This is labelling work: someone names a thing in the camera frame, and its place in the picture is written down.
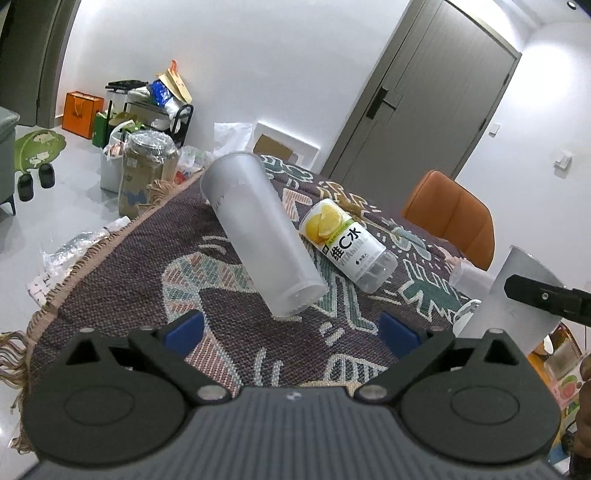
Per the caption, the grey frosted plastic cup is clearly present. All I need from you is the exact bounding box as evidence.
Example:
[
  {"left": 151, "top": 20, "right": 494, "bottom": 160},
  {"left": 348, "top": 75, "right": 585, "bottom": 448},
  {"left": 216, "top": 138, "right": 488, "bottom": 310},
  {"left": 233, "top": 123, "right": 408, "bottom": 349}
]
[{"left": 456, "top": 246, "right": 565, "bottom": 355}]

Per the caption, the small frosted cup lying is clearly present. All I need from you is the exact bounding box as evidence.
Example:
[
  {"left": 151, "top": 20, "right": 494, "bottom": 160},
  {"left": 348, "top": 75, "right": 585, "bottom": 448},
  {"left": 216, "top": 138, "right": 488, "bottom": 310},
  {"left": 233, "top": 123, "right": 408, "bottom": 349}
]
[{"left": 449, "top": 259, "right": 495, "bottom": 300}]

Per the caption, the frosted plastic cup lying down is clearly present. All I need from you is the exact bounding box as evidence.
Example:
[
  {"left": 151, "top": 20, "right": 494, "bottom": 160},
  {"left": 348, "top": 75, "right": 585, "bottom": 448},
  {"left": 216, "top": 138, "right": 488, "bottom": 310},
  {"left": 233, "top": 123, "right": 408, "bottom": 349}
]
[{"left": 200, "top": 152, "right": 328, "bottom": 317}]

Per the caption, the person's hand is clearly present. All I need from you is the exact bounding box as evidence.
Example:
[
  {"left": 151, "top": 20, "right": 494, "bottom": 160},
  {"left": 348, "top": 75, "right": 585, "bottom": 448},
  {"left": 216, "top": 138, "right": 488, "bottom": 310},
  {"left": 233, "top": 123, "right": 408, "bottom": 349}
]
[{"left": 569, "top": 381, "right": 591, "bottom": 479}]

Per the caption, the patterned woven table cloth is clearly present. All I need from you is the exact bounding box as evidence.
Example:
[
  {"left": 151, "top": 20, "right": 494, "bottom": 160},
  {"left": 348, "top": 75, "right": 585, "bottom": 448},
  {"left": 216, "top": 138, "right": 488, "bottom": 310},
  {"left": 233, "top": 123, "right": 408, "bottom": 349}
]
[{"left": 0, "top": 154, "right": 484, "bottom": 453}]

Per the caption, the crumpled clear plastic wrap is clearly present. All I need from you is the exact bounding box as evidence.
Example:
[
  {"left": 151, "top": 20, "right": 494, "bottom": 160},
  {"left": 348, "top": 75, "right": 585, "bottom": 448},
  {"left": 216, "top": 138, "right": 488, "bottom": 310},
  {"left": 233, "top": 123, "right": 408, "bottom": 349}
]
[{"left": 42, "top": 216, "right": 131, "bottom": 277}]

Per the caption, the orange leather chair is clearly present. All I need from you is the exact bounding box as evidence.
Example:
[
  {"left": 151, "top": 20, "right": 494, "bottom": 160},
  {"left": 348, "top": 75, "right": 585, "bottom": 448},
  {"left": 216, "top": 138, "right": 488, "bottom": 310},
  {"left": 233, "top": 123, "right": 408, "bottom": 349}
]
[{"left": 402, "top": 170, "right": 495, "bottom": 270}]

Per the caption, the black slipper left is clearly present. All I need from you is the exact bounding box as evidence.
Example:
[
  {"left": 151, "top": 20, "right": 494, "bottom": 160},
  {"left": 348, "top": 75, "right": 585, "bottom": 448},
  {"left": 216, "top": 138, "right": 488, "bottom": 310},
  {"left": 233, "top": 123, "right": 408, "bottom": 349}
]
[{"left": 17, "top": 173, "right": 34, "bottom": 202}]

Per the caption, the black slipper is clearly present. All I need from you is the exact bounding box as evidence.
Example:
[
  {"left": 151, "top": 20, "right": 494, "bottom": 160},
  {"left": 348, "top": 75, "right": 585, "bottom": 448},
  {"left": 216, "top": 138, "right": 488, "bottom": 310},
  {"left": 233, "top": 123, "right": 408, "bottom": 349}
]
[
  {"left": 38, "top": 163, "right": 55, "bottom": 189},
  {"left": 17, "top": 173, "right": 34, "bottom": 202}
]

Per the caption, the lemon vitamin water bottle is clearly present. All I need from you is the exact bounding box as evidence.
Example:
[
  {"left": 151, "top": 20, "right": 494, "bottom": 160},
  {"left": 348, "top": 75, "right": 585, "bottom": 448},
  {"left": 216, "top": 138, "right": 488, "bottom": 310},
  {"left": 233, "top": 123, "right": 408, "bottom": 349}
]
[{"left": 300, "top": 199, "right": 398, "bottom": 294}]

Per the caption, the black slipper right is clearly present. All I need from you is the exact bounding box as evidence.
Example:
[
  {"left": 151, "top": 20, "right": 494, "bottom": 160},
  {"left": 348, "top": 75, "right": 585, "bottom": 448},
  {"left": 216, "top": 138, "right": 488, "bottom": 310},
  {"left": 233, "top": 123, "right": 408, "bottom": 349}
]
[{"left": 38, "top": 163, "right": 55, "bottom": 189}]

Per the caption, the plastic wrapped cardboard box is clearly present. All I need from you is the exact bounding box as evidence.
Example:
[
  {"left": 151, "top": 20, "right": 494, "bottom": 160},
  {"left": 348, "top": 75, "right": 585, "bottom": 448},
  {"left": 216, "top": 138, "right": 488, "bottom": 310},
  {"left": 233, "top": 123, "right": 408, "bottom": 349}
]
[{"left": 118, "top": 130, "right": 178, "bottom": 219}]

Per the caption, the grey door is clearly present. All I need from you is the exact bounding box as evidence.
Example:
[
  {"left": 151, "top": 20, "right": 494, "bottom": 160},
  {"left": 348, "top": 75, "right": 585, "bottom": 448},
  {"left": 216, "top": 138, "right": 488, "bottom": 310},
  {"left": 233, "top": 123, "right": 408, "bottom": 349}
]
[{"left": 322, "top": 1, "right": 521, "bottom": 191}]

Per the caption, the green floor mat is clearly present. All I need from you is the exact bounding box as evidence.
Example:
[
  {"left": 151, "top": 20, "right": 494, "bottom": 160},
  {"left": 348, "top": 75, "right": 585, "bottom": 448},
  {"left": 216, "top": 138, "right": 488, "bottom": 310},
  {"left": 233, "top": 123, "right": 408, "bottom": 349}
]
[{"left": 14, "top": 129, "right": 67, "bottom": 173}]

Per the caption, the green bag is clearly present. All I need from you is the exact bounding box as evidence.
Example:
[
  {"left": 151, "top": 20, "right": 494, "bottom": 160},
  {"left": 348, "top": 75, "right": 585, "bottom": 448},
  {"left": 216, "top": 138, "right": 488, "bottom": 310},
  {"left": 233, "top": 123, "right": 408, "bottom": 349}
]
[{"left": 91, "top": 111, "right": 137, "bottom": 148}]

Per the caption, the white plastic bag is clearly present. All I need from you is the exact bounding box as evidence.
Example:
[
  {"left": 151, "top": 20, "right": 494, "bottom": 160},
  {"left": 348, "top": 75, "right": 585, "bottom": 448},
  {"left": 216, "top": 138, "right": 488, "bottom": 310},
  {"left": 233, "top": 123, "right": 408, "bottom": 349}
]
[{"left": 212, "top": 122, "right": 253, "bottom": 159}]

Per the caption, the orange paper bag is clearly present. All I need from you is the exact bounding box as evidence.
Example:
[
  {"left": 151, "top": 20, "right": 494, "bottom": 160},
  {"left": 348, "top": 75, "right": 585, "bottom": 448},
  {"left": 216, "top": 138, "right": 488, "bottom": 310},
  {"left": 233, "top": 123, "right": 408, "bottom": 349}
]
[{"left": 62, "top": 91, "right": 104, "bottom": 139}]

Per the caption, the grey sofa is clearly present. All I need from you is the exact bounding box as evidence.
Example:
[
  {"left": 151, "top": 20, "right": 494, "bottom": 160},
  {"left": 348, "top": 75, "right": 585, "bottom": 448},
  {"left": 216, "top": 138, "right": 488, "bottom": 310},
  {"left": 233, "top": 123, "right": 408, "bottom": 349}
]
[{"left": 0, "top": 107, "right": 20, "bottom": 215}]

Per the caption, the white foam packaging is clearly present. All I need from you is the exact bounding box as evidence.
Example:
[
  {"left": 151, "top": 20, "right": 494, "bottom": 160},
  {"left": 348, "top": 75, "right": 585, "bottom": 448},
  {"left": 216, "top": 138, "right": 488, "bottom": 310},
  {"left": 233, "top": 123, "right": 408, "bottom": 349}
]
[{"left": 250, "top": 122, "right": 320, "bottom": 169}]

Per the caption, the white wall switch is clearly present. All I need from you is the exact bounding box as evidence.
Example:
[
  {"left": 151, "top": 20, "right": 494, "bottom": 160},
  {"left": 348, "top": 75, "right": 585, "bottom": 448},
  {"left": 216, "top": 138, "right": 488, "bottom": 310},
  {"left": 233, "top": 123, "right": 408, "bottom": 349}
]
[{"left": 554, "top": 150, "right": 573, "bottom": 171}]

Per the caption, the black door handle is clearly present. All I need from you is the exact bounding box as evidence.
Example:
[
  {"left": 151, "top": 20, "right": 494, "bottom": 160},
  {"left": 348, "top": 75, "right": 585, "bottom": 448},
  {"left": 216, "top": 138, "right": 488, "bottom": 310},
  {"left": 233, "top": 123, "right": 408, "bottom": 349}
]
[{"left": 366, "top": 87, "right": 397, "bottom": 120}]

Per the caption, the black wire storage rack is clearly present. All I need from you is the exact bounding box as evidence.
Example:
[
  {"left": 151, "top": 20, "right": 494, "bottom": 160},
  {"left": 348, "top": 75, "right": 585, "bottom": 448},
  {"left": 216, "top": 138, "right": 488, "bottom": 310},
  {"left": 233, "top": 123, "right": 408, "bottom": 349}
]
[{"left": 105, "top": 80, "right": 194, "bottom": 148}]

